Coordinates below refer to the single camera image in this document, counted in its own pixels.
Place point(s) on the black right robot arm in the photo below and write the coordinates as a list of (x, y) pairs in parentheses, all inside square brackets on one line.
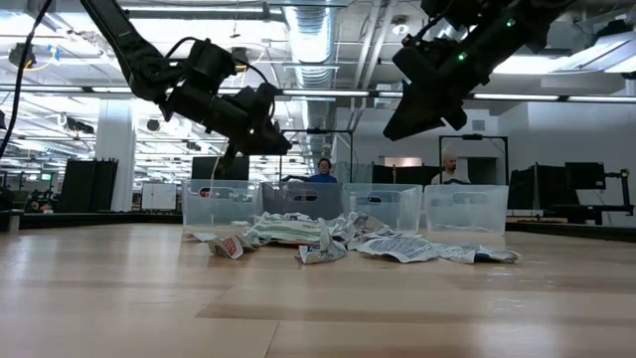
[(522, 20)]

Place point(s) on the crumpled white packet blue print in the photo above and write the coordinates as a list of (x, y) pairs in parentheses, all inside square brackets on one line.
[(323, 253)]

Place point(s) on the white packet black text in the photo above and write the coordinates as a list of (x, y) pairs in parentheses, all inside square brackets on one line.
[(397, 247), (462, 229), (370, 224), (343, 229)]

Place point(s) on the rectangular ceiling light panel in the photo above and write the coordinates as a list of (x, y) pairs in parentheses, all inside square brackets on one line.
[(546, 64)]

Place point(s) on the white packet blue mark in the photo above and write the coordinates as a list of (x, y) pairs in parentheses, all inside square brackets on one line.
[(477, 253)]

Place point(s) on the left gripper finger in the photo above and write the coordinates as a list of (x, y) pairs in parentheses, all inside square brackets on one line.
[(263, 109), (248, 149)]

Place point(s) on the black ceiling mounted device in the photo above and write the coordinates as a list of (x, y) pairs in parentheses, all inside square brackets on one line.
[(15, 52), (242, 54)]

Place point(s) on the white square pillar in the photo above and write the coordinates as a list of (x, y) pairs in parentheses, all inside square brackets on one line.
[(115, 149)]

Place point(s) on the white packet green stripes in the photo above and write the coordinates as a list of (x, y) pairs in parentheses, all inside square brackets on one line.
[(288, 229)]

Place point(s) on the long linear ceiling light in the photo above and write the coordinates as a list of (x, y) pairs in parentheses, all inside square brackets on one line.
[(323, 93)]

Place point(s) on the small grey cylinder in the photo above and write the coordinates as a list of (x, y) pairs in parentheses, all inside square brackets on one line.
[(14, 221)]

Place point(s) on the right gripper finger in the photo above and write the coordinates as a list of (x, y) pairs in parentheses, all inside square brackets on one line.
[(422, 114)]

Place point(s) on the silver spiral ventilation duct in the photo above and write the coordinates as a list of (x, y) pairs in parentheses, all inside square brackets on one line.
[(310, 35)]

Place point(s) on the black gantry frame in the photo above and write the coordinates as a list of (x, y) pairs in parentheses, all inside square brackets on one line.
[(472, 136), (318, 131)]

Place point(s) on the black partition panel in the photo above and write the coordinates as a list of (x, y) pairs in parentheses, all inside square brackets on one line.
[(407, 175), (89, 186)]

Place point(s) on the white packet red print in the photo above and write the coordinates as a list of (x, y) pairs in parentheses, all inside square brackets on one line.
[(227, 247)]

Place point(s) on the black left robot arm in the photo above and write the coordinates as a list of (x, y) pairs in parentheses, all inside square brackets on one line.
[(134, 54)]

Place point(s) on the person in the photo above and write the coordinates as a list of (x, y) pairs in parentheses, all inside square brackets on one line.
[(449, 171), (323, 174)]

